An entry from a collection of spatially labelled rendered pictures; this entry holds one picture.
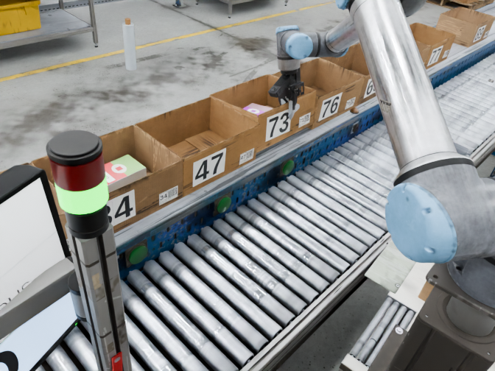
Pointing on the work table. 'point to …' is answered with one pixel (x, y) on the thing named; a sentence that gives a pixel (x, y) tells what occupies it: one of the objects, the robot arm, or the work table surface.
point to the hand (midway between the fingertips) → (288, 116)
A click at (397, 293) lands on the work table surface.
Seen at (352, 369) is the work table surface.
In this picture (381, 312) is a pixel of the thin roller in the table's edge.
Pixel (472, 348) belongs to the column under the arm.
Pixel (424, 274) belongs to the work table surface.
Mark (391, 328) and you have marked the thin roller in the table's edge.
